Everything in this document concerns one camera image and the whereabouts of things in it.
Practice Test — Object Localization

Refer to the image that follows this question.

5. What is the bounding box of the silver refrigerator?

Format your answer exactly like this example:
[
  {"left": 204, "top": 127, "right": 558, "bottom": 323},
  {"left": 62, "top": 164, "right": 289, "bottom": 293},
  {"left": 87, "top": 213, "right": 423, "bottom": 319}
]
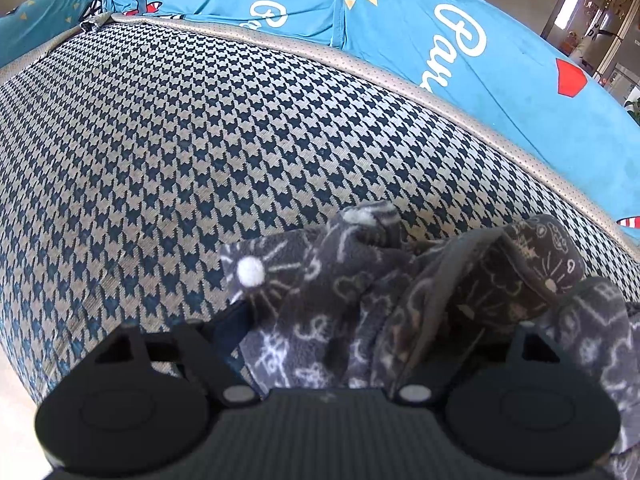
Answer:
[{"left": 590, "top": 0, "right": 640, "bottom": 86}]

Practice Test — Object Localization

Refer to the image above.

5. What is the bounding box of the grey printed fleece garment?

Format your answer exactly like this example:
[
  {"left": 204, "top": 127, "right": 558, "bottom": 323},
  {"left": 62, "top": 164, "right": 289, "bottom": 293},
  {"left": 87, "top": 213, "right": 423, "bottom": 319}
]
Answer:
[{"left": 220, "top": 200, "right": 640, "bottom": 480}]

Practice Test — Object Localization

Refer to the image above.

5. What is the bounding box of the blue printed sofa cover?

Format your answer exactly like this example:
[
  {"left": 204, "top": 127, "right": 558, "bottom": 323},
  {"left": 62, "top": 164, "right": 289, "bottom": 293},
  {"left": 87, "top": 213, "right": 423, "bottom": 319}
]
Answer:
[{"left": 0, "top": 0, "right": 640, "bottom": 261}]

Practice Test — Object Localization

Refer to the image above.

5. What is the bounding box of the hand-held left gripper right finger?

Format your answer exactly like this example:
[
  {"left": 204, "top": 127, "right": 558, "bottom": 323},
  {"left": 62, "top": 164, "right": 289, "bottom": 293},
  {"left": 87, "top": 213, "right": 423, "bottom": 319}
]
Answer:
[{"left": 397, "top": 324, "right": 566, "bottom": 407}]

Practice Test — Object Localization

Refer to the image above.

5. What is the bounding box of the bright wooden door frame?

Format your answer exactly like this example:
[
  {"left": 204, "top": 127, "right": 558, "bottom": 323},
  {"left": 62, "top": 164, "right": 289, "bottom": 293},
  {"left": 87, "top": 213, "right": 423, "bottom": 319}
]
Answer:
[{"left": 542, "top": 0, "right": 601, "bottom": 46}]

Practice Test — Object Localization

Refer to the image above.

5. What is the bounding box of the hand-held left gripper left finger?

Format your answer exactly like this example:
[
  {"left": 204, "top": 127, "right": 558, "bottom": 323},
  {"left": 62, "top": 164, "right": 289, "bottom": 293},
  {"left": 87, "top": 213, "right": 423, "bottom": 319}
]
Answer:
[{"left": 94, "top": 304, "right": 262, "bottom": 409}]

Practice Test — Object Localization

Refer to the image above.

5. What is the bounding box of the houndstooth sofa seat cushion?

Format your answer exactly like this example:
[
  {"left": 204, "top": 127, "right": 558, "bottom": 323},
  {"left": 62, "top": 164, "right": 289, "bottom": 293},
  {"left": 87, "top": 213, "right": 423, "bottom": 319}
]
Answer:
[{"left": 0, "top": 20, "right": 640, "bottom": 406}]

